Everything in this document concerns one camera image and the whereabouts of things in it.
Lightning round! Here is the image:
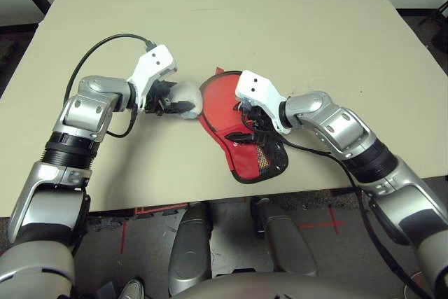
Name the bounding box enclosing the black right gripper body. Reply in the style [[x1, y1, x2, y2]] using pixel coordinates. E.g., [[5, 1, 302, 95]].
[[239, 104, 277, 139]]

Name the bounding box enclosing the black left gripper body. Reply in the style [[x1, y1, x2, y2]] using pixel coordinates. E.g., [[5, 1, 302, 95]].
[[143, 81, 176, 116]]

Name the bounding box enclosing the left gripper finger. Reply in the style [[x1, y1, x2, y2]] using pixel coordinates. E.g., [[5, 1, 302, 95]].
[[164, 102, 196, 113]]

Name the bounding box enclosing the grey plush toy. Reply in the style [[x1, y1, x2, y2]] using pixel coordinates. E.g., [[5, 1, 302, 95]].
[[167, 81, 204, 120]]

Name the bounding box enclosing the red black paddle case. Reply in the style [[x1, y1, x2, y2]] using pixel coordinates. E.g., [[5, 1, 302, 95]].
[[197, 66, 290, 185]]

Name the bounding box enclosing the blurred grey metal tool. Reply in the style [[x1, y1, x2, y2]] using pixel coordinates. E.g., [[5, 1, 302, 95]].
[[234, 69, 291, 135]]

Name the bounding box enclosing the black bar under table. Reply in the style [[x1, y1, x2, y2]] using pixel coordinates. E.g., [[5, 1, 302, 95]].
[[250, 196, 267, 239]]

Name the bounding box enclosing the silver right robot leg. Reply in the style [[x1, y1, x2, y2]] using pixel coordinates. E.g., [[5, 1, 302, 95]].
[[258, 196, 319, 277]]

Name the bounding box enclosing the silver robot leg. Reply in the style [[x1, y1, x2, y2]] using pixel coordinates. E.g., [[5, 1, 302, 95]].
[[167, 202, 214, 296], [258, 196, 319, 277]]

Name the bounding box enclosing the silver left robot leg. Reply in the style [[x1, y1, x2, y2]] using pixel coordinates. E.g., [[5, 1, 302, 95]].
[[167, 202, 214, 296]]

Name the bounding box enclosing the silver robot torso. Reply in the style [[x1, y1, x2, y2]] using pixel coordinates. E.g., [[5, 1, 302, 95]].
[[167, 270, 351, 299]]

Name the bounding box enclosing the grey sneaker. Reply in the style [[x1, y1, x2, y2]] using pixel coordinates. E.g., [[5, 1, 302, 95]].
[[117, 277, 145, 299]]

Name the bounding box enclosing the black tripod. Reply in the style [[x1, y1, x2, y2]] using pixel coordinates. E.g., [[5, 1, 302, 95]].
[[418, 0, 448, 51]]

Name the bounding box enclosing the white red shoe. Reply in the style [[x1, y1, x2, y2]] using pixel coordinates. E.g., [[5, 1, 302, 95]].
[[404, 270, 426, 295]]

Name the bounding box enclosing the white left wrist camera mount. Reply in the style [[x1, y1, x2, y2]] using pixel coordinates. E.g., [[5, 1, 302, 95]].
[[126, 43, 179, 113]]

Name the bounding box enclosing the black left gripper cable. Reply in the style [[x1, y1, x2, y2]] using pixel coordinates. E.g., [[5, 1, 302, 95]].
[[104, 109, 138, 139]]

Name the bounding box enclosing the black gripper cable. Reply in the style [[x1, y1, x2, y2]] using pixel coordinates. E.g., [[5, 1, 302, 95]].
[[104, 109, 138, 139], [276, 137, 431, 299]]

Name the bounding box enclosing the black left camera cable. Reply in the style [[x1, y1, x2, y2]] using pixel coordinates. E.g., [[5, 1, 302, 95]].
[[64, 34, 157, 104]]

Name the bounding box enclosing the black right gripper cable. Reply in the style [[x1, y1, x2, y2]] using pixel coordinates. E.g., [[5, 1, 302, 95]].
[[276, 137, 431, 299]]

